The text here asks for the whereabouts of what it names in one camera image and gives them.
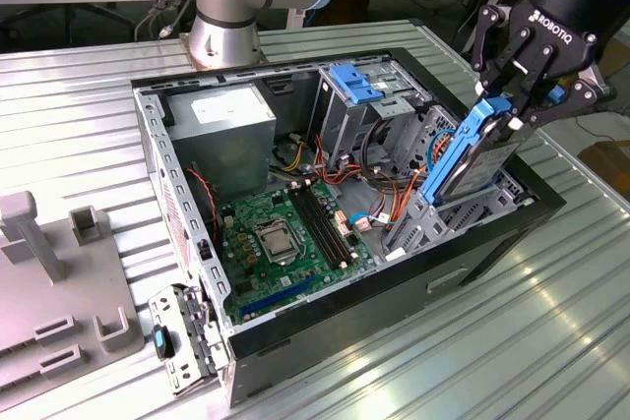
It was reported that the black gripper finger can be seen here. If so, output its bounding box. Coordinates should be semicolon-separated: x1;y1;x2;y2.
510;42;615;132
469;3;536;97

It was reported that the hard disk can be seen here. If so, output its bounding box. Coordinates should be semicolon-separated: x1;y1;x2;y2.
417;94;536;209

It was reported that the silver disk bay cage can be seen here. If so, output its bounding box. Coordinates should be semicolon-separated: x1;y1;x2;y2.
381;103;537;264

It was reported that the brown cardboard box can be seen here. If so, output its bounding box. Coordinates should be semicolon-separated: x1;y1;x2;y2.
576;141;630;193

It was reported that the blue drive cage latch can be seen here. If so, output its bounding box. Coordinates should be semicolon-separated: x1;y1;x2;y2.
329;63;391;105

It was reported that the silver optical drive cage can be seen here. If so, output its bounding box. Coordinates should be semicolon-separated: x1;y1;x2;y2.
314;59;430;173

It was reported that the black RAM slot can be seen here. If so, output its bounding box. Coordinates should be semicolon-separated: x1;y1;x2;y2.
300;178;356;267
287;182;346;271

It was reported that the black and silver PC case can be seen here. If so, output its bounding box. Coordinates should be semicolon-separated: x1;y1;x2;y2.
130;45;567;409

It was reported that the silver power supply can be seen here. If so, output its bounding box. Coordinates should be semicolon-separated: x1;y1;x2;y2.
164;83;278;203

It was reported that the CPU socket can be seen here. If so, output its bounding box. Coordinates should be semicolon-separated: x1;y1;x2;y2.
250;218;302;268

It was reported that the blue expansion slot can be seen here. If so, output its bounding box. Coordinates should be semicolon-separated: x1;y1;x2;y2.
238;274;320;319

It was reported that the green motherboard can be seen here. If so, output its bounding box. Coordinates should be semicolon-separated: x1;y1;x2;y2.
219;177;381;327

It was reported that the black and blue card latch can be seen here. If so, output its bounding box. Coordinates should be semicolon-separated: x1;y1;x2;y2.
151;324;177;361

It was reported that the grey parts rack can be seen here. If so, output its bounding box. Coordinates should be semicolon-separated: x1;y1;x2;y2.
0;190;148;414

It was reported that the blue data wire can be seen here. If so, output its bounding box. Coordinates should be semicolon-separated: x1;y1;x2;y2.
426;130;457;181

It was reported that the black cable loop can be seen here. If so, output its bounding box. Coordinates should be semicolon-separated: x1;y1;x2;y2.
360;117;395;180

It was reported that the red and orange wire bundle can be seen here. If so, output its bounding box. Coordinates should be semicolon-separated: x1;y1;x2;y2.
312;134;429;224

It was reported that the yellow wire bundle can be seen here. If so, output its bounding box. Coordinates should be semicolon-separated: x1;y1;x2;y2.
273;132;312;176

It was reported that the red and black twisted wire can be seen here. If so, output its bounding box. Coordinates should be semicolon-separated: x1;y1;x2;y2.
188;166;219;208

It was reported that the silver card bracket cover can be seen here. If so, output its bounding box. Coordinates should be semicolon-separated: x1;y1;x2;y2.
147;281;232;397

